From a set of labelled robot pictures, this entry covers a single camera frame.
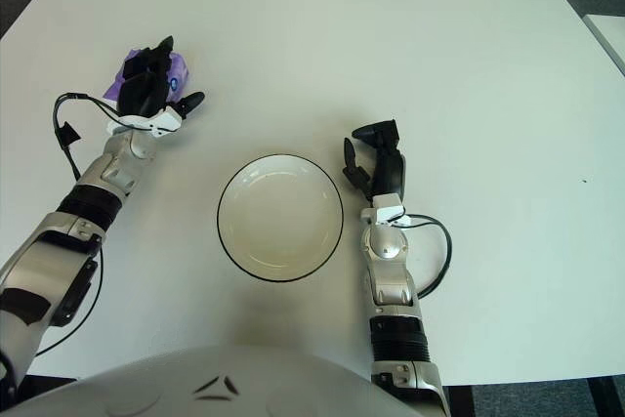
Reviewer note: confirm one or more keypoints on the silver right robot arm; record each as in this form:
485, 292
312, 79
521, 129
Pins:
388, 246

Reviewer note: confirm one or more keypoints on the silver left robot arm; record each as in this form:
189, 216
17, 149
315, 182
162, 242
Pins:
58, 261

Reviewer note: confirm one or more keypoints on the white plate with black rim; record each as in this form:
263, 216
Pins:
280, 219

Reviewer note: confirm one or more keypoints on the black table leg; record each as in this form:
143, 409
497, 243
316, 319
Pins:
603, 400
460, 402

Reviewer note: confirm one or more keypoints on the white side table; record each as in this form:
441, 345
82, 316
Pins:
610, 33

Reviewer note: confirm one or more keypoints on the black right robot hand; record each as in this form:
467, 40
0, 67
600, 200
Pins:
390, 170

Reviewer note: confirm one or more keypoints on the purple tissue paper pack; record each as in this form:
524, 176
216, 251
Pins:
179, 70

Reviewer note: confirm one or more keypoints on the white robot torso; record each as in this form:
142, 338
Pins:
195, 378

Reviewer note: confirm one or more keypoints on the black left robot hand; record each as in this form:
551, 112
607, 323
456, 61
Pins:
141, 92

